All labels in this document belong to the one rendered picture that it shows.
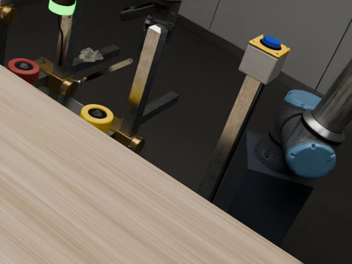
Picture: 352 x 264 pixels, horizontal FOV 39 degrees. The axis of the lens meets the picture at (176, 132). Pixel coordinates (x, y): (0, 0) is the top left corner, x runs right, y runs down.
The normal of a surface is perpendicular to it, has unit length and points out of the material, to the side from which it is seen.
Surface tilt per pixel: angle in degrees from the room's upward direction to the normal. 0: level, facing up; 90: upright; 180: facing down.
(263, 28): 90
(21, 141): 0
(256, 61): 90
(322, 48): 90
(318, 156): 95
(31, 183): 0
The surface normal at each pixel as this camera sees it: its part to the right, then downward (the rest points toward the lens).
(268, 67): -0.51, 0.36
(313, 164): -0.08, 0.62
